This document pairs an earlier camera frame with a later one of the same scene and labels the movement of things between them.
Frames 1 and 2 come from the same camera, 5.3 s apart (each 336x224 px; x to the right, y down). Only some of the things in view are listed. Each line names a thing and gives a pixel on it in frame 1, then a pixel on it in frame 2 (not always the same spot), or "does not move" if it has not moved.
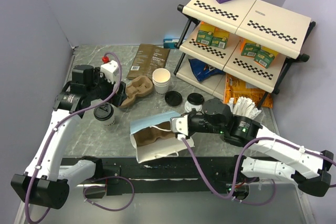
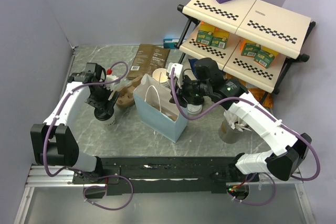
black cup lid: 103,112 does not move
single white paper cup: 109,121 does not move
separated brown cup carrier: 148,136 → 172,113
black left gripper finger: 118,99 → 112,102
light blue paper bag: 170,146 → 156,112
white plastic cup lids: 188,108 does not move
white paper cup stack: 161,78 does not move
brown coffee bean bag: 148,59 does not move
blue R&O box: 170,43 does not move
